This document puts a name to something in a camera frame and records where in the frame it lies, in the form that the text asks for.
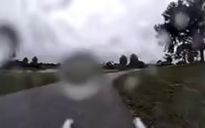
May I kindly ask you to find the distant clump of trees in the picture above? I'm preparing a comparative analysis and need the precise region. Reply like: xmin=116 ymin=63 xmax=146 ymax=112
xmin=102 ymin=53 xmax=148 ymax=71

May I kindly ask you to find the grey asphalt path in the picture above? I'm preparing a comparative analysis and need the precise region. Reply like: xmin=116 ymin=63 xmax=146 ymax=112
xmin=0 ymin=68 xmax=158 ymax=128

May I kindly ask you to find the robot's own part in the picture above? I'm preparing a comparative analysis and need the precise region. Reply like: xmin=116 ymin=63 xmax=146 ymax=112
xmin=132 ymin=116 xmax=147 ymax=128
xmin=61 ymin=117 xmax=75 ymax=128

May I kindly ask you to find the distant low tree line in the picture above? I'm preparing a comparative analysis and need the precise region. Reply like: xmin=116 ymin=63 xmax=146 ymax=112
xmin=0 ymin=55 xmax=62 ymax=72

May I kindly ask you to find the grass verge with slope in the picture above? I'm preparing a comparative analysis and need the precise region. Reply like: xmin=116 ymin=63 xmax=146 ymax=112
xmin=112 ymin=63 xmax=205 ymax=128

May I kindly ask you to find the flat grass verge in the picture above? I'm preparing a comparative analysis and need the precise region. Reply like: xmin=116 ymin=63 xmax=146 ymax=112
xmin=0 ymin=69 xmax=62 ymax=100

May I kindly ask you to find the tall leafy tree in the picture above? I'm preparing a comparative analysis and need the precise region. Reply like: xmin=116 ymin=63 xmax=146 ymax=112
xmin=153 ymin=0 xmax=205 ymax=66

